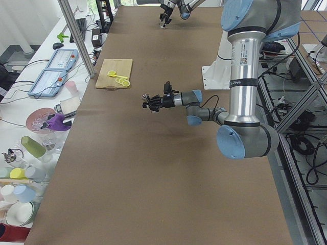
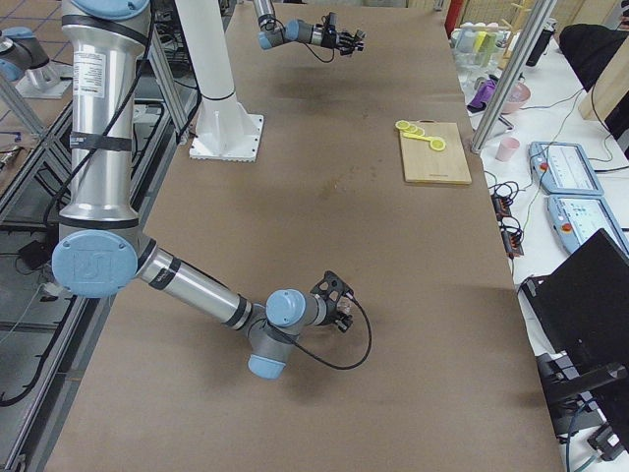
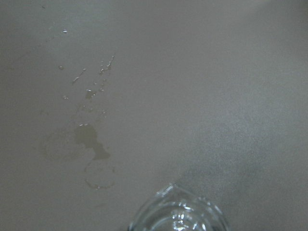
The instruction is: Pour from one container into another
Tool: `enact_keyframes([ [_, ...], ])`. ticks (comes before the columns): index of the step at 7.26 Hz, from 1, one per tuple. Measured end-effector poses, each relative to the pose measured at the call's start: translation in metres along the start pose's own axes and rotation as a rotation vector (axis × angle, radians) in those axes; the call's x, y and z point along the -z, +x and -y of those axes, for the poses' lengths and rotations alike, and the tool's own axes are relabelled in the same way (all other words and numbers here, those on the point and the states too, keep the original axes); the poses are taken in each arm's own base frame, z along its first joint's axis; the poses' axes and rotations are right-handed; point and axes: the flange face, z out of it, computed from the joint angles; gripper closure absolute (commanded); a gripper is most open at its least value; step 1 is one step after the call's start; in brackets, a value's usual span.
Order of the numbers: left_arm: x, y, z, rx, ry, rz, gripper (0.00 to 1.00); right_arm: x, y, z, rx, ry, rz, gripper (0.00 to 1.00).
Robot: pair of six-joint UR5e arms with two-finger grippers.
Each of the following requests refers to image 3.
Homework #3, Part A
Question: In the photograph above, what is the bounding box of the clear glass cup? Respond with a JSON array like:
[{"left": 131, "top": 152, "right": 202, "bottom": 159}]
[{"left": 128, "top": 184, "right": 230, "bottom": 231}]

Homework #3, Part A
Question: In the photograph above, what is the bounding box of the brown table mat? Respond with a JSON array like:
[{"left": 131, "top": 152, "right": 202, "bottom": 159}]
[{"left": 0, "top": 0, "right": 308, "bottom": 231}]

